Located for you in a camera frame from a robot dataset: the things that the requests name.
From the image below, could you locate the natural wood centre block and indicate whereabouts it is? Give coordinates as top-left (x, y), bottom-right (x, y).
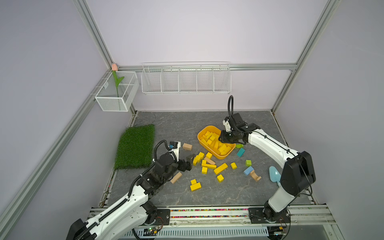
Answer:
top-left (205, 158), bottom-right (216, 165)

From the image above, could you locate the natural wood arch block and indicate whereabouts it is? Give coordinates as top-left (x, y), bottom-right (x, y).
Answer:
top-left (250, 170), bottom-right (262, 182)

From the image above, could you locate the green artificial grass mat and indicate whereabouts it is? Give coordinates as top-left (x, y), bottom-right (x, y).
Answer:
top-left (114, 124), bottom-right (155, 170)

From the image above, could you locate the natural wood long block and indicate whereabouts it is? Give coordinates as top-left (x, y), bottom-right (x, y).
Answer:
top-left (171, 172), bottom-right (183, 184)

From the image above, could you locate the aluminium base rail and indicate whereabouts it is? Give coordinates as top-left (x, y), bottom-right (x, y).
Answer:
top-left (88, 205), bottom-right (336, 240)

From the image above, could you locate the white mesh corner basket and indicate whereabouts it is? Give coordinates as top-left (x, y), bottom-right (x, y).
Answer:
top-left (95, 71), bottom-right (140, 112)

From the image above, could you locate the teal block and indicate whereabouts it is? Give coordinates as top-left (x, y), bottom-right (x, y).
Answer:
top-left (237, 148), bottom-right (245, 158)

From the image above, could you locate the light blue block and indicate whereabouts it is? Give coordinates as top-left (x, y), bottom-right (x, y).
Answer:
top-left (244, 166), bottom-right (254, 176)

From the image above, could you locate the yellow small cube right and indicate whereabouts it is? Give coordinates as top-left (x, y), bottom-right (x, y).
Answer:
top-left (217, 175), bottom-right (224, 183)

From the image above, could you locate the yellow block bottom wide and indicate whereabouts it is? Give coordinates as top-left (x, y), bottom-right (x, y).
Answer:
top-left (190, 183), bottom-right (202, 192)

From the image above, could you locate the white wire shelf basket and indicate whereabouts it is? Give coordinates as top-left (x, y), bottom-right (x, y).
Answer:
top-left (141, 62), bottom-right (232, 95)

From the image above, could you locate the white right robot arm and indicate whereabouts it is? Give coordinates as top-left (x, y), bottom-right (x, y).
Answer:
top-left (219, 110), bottom-right (316, 223)

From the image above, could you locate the yellow flat horizontal block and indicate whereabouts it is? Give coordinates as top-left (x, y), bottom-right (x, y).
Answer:
top-left (202, 164), bottom-right (217, 169)

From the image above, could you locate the yellow plastic tub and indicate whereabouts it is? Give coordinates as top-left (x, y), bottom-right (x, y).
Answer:
top-left (198, 126), bottom-right (236, 160)

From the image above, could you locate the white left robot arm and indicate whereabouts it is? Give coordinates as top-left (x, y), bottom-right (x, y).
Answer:
top-left (67, 152), bottom-right (195, 240)

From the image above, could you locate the light blue plastic scoop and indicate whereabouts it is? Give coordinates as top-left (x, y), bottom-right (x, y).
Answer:
top-left (269, 166), bottom-right (281, 187)

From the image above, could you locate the pink artificial tulip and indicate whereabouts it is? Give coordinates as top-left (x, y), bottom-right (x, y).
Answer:
top-left (112, 64), bottom-right (125, 98)

